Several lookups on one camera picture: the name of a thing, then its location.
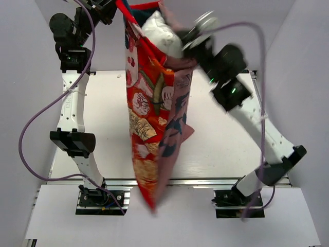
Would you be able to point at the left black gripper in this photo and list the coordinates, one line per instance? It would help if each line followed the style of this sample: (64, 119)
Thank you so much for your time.
(104, 10)

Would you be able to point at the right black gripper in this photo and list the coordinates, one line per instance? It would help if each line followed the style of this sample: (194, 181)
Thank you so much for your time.
(187, 52)

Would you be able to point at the white pillow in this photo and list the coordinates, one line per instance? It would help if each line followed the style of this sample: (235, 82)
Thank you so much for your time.
(162, 36)

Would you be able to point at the red pink patterned pillowcase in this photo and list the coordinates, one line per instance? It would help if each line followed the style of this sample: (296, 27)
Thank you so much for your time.
(157, 90)

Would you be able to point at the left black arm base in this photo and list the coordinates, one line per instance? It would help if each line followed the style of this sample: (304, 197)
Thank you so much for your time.
(103, 204)

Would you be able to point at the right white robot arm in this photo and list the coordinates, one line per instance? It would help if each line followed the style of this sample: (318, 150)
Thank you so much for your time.
(280, 155)

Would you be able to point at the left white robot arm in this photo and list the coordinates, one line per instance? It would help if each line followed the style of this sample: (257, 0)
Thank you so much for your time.
(70, 136)

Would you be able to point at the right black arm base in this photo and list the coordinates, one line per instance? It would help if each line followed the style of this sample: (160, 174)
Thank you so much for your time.
(229, 206)

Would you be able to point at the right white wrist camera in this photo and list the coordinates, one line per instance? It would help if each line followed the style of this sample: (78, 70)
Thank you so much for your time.
(204, 27)

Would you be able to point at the aluminium front rail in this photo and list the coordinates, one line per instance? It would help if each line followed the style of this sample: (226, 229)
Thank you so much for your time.
(176, 182)

